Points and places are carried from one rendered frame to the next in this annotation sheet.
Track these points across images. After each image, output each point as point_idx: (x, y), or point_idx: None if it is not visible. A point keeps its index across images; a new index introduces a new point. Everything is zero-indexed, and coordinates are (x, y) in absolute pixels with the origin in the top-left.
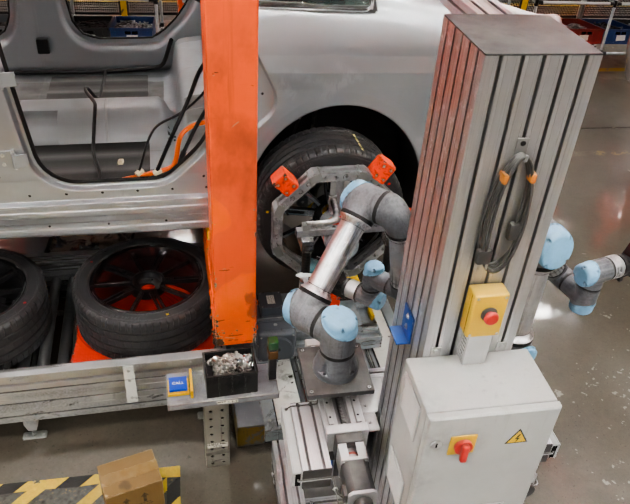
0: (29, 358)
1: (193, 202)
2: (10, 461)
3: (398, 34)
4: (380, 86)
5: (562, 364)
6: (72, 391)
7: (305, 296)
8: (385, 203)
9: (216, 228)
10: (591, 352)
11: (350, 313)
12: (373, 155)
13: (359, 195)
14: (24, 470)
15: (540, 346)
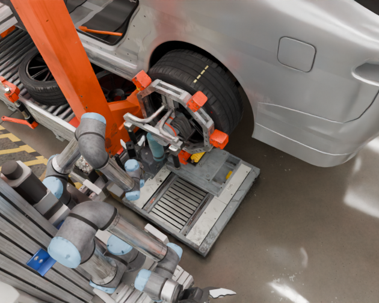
0: (66, 104)
1: (124, 66)
2: (45, 143)
3: (224, 3)
4: (215, 40)
5: (324, 290)
6: (61, 130)
7: (50, 163)
8: (79, 140)
9: (65, 95)
10: (358, 300)
11: (55, 188)
12: (200, 89)
13: (80, 124)
14: (45, 150)
15: (325, 267)
